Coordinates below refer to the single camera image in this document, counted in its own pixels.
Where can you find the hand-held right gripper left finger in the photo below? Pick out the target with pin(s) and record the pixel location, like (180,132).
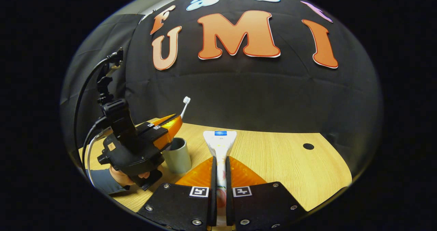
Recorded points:
(213,203)

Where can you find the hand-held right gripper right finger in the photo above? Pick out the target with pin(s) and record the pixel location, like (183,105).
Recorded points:
(228,203)

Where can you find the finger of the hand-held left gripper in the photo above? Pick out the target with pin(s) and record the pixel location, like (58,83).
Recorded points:
(169,132)
(160,120)

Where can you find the white toothbrush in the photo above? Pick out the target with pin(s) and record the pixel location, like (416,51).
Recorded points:
(186,101)

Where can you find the white toothpaste tube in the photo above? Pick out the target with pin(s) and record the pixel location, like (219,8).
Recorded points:
(220,145)

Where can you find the black backdrop cloth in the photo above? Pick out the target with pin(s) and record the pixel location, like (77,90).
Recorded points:
(256,94)

